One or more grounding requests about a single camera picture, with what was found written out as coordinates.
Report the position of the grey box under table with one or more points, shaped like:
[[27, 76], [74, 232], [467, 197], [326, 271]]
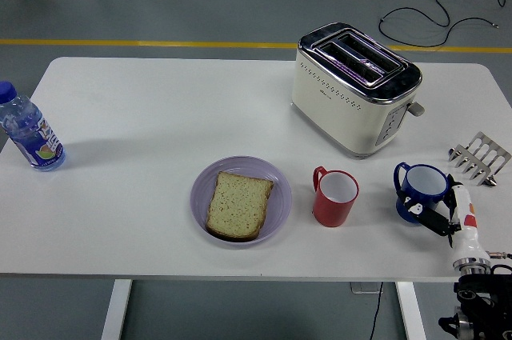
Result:
[[362, 287]]

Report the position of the lilac round plate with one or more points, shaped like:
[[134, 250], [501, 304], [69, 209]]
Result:
[[200, 204]]

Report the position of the cream and chrome toaster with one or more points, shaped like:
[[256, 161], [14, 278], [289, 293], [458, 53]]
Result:
[[336, 116]]

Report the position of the silver metal toast rack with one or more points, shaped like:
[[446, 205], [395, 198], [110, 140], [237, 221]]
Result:
[[480, 156]]

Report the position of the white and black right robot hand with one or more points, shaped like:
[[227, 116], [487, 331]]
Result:
[[466, 244]]

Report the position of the plastic bottle with blue cap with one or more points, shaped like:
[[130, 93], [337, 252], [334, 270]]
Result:
[[30, 136]]

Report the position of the slice of toast bread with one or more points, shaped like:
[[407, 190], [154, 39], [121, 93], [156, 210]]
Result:
[[240, 206]]

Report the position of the white table leg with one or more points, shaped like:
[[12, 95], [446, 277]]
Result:
[[117, 308], [410, 312]]

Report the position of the red enamel cup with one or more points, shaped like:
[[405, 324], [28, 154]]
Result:
[[330, 212]]

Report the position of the blue enamel cup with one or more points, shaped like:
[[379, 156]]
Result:
[[424, 196]]

